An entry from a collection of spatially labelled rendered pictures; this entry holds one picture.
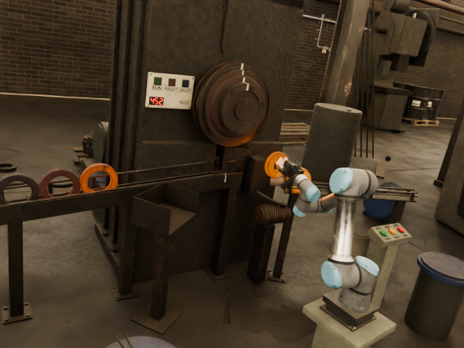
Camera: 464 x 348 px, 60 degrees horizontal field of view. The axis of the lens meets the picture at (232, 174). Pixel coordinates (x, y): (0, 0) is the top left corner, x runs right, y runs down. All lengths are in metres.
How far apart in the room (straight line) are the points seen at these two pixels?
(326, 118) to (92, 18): 4.93
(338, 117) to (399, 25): 5.40
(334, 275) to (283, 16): 1.52
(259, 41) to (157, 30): 0.63
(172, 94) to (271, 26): 0.73
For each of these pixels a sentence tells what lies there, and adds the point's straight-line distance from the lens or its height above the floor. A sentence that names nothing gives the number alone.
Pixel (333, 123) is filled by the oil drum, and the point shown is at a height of 0.73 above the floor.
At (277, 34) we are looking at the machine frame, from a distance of 2.56.
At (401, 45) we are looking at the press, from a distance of 9.97.
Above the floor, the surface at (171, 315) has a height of 0.01.
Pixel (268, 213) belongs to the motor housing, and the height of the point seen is 0.51.
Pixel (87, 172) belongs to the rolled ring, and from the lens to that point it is 2.10.
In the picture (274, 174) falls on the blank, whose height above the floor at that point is 0.77.
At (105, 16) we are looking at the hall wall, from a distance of 8.26.
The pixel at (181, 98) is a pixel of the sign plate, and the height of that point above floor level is 1.12.
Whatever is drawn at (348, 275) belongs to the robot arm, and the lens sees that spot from 1.89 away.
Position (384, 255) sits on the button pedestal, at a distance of 2.40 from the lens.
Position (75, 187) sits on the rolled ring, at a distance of 2.11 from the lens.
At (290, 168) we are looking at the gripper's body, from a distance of 2.20.
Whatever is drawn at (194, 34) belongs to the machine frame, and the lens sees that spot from 2.28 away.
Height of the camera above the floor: 1.46
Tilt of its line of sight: 18 degrees down
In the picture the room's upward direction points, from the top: 9 degrees clockwise
